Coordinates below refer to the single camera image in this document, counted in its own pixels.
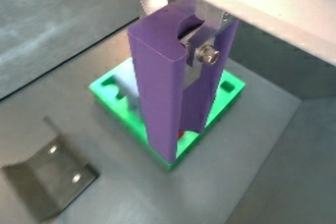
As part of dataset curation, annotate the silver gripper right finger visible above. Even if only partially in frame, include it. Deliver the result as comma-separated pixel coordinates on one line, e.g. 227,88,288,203
180,0,231,87

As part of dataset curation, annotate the purple arch block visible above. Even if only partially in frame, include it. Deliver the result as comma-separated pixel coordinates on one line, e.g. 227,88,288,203
127,0,239,164

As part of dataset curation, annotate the green shape sorter board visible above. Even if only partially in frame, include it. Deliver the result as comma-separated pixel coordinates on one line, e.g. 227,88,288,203
90,58,246,170

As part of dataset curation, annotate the red hexagonal block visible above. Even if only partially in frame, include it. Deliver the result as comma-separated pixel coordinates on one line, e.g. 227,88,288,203
178,131,186,140

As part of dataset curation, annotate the black angled bracket stand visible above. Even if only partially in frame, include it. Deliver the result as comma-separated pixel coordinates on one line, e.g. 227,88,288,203
2,117,100,223

